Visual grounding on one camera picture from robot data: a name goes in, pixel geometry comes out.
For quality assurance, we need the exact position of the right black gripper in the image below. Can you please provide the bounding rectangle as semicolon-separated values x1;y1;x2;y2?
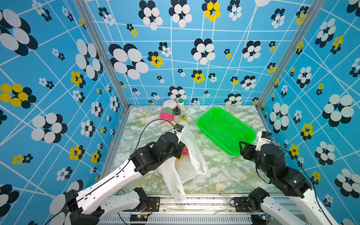
238;140;272;179

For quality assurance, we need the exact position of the white translucent plastic bag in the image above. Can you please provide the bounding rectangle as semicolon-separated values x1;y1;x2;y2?
157;123;208;201

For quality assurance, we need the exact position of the green plastic basket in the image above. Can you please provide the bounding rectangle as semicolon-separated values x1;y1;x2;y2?
196;107;257;156

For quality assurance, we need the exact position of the red textured fruit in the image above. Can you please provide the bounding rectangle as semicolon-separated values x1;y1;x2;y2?
183;146;189;155

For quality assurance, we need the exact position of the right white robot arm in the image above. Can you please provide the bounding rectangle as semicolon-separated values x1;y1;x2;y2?
239;142;337;225

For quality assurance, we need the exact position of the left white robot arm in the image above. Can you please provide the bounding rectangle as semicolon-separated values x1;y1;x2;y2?
47;131;185;225

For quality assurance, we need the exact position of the clear jar black lid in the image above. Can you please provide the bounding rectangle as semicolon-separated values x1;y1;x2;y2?
172;106;182;122

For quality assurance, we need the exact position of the small yellow tree toy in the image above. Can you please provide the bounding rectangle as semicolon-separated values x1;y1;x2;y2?
181;114;187;121

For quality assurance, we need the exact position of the pink green plush toy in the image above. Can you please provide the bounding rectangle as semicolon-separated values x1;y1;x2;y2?
160;107;173;122

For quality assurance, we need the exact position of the white round plush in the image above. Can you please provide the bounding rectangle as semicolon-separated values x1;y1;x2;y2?
162;99;178;110

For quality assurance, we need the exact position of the white bottle green cap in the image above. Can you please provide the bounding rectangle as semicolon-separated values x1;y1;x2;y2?
178;98;184;111

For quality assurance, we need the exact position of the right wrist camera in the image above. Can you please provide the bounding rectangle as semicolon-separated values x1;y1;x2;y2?
256;131;272;149

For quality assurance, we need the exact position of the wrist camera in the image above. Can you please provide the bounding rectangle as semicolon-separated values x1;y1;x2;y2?
174;123;184;140
256;131;272;149

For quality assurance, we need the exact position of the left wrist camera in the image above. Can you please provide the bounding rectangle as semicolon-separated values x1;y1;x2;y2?
174;123;184;140

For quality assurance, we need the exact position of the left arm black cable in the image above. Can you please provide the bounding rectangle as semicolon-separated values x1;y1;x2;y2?
42;118;176;225

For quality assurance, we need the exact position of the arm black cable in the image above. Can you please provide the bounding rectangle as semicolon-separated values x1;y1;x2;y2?
254;146;335;225
42;118;176;225

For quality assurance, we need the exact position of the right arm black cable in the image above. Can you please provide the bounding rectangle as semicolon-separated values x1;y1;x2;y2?
254;146;335;225

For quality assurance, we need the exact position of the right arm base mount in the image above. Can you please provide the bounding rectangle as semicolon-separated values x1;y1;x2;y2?
229;197;265;213

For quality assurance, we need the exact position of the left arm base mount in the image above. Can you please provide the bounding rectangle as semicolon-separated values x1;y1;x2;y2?
124;196;160;212

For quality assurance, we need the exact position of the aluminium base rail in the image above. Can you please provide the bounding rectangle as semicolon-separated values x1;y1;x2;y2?
75;192;321;225

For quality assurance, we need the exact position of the left aluminium corner post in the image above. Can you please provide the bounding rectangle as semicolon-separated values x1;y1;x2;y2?
74;0;129;111

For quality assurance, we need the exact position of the aluminium corner post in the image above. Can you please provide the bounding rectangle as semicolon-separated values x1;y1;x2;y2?
74;0;129;111
256;0;326;111

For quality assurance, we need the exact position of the right aluminium corner post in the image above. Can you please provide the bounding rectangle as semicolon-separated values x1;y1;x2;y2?
256;0;326;111

